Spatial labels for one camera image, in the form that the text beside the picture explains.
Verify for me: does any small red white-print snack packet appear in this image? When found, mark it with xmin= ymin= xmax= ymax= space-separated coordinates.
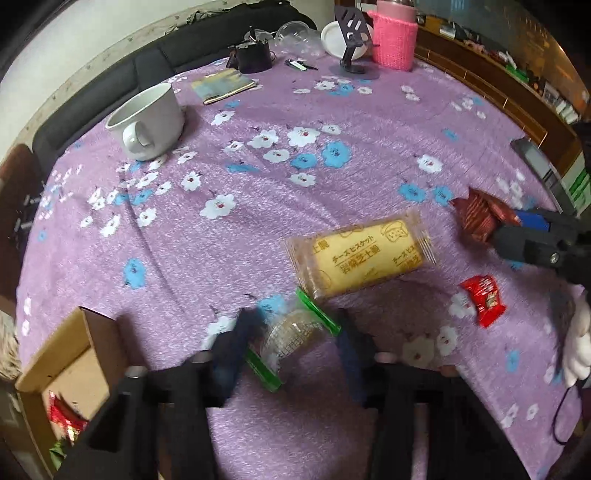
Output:
xmin=458 ymin=274 xmax=508 ymax=329

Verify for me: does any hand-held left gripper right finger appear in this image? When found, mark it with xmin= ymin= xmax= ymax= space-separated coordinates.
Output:
xmin=335 ymin=308 xmax=532 ymax=480

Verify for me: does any green gold booklet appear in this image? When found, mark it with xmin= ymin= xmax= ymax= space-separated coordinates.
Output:
xmin=191 ymin=71 xmax=260 ymax=106

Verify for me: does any green snack packet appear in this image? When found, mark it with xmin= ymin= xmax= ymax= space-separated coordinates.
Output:
xmin=50 ymin=438 xmax=72 ymax=468

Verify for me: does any black pouch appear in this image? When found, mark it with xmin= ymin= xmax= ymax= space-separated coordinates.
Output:
xmin=228 ymin=38 xmax=274 ymax=75

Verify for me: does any black cable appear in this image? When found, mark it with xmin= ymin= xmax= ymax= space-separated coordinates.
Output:
xmin=549 ymin=385 xmax=583 ymax=448

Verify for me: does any dark red snack packet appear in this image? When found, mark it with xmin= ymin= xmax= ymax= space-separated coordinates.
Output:
xmin=449 ymin=188 xmax=523 ymax=244

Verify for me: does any dark grey phone stand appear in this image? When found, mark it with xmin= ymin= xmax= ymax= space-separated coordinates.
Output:
xmin=329 ymin=6 xmax=385 ymax=80

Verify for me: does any wooden cabinet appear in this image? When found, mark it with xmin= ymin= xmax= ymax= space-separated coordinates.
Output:
xmin=412 ymin=13 xmax=591 ymax=178

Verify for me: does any person's right hand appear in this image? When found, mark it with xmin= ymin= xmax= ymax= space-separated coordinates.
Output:
xmin=560 ymin=294 xmax=591 ymax=389

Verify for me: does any pink knit-sleeved thermos bottle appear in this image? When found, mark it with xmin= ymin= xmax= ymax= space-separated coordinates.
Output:
xmin=367 ymin=0 xmax=420 ymax=73

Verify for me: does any white plate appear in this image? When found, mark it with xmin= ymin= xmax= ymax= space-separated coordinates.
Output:
xmin=320 ymin=21 xmax=376 ymax=59

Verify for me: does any clear plastic cup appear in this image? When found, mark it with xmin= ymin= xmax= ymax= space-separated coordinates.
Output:
xmin=274 ymin=20 xmax=320 ymax=55

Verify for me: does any cardboard box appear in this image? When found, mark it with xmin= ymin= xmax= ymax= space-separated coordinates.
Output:
xmin=14 ymin=306 xmax=131 ymax=480

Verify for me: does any purple floral tablecloth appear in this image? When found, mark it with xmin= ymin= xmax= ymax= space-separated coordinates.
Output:
xmin=14 ymin=44 xmax=588 ymax=480

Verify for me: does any black smartphone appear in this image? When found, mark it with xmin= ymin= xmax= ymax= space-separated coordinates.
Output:
xmin=509 ymin=137 xmax=579 ymax=214

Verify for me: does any brown chair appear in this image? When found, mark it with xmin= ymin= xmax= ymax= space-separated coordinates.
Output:
xmin=0 ymin=142 xmax=48 ymax=298

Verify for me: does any white mug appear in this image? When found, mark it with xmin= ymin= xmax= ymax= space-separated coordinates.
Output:
xmin=105 ymin=83 xmax=186 ymax=162

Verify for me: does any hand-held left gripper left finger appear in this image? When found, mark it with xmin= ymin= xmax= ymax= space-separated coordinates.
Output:
xmin=55 ymin=307 xmax=260 ymax=480

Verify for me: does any clear green-edged snack packet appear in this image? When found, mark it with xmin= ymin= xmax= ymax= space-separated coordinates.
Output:
xmin=244 ymin=287 xmax=343 ymax=394

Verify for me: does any green white box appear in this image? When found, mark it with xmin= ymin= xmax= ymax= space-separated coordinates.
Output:
xmin=569 ymin=167 xmax=591 ymax=209

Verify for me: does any dark grey sofa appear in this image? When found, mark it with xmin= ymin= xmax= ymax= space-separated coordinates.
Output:
xmin=31 ymin=0 xmax=356 ymax=162

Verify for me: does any yellow biscuit packet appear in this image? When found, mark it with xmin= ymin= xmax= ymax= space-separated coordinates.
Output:
xmin=283 ymin=209 xmax=438 ymax=304

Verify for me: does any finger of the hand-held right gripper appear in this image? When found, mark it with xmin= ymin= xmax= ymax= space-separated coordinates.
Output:
xmin=513 ymin=209 xmax=583 ymax=234
xmin=490 ymin=223 xmax=570 ymax=274

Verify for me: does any bright red snack packet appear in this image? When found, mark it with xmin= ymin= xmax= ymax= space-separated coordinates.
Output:
xmin=47 ymin=391 xmax=89 ymax=435

